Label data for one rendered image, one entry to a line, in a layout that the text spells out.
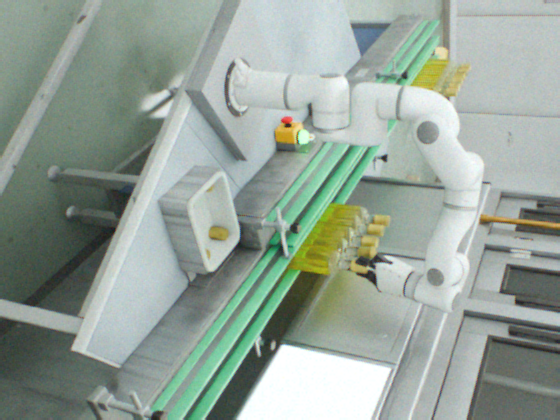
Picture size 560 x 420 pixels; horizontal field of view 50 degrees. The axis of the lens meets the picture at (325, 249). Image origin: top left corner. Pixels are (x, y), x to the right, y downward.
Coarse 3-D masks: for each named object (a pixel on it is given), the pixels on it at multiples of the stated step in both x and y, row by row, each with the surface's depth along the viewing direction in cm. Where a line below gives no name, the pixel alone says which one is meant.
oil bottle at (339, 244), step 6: (312, 234) 178; (306, 240) 176; (312, 240) 176; (318, 240) 175; (324, 240) 175; (330, 240) 175; (336, 240) 174; (342, 240) 174; (312, 246) 175; (318, 246) 174; (324, 246) 173; (330, 246) 173; (336, 246) 172; (342, 246) 172; (342, 252) 172
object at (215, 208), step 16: (224, 176) 154; (208, 192) 159; (224, 192) 157; (192, 208) 143; (208, 208) 162; (224, 208) 160; (192, 224) 145; (208, 224) 163; (224, 224) 164; (208, 240) 164; (224, 256) 159
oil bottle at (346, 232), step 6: (318, 222) 183; (312, 228) 181; (318, 228) 181; (324, 228) 180; (330, 228) 180; (336, 228) 179; (342, 228) 179; (348, 228) 179; (318, 234) 179; (324, 234) 178; (330, 234) 178; (336, 234) 177; (342, 234) 177; (348, 234) 177; (354, 234) 178; (348, 240) 176
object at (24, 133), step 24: (96, 0) 189; (72, 48) 183; (48, 72) 180; (48, 96) 178; (24, 120) 174; (168, 120) 157; (24, 144) 172; (0, 168) 168; (144, 168) 152; (0, 192) 167; (96, 288) 140; (0, 312) 145; (24, 312) 143; (48, 312) 141
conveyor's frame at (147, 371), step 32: (384, 32) 280; (384, 64) 249; (288, 160) 191; (256, 192) 177; (256, 256) 168; (192, 288) 160; (224, 288) 158; (192, 320) 150; (160, 352) 142; (128, 384) 135; (160, 384) 134; (128, 416) 128
